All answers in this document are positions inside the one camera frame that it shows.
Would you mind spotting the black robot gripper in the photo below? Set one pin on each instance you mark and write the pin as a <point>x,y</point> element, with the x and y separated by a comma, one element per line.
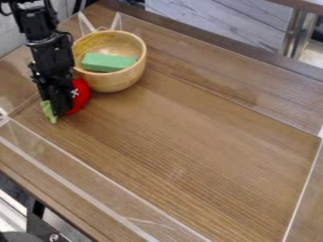
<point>51,69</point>

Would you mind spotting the red felt fruit green leaf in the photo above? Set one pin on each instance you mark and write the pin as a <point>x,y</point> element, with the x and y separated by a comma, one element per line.
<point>80,95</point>

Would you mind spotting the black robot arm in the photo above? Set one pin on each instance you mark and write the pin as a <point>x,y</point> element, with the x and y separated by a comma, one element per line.
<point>33,15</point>

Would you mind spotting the green rectangular block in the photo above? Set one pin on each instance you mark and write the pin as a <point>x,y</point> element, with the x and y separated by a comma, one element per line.
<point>97,62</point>

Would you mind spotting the wooden bowl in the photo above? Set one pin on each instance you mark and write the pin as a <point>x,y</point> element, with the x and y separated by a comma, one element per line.
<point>111,42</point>

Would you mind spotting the metal table leg background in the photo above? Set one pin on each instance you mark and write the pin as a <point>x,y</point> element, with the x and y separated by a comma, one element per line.
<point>298,35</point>

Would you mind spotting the black metal table frame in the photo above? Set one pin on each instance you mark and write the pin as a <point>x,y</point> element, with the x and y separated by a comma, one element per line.
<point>48,226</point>

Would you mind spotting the clear acrylic tray wall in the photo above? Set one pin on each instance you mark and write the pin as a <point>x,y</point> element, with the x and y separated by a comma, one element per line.
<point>205,154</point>

